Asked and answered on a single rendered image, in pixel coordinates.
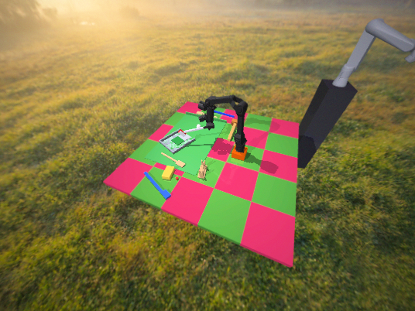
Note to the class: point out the yellow block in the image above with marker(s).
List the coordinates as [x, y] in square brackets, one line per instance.
[168, 172]

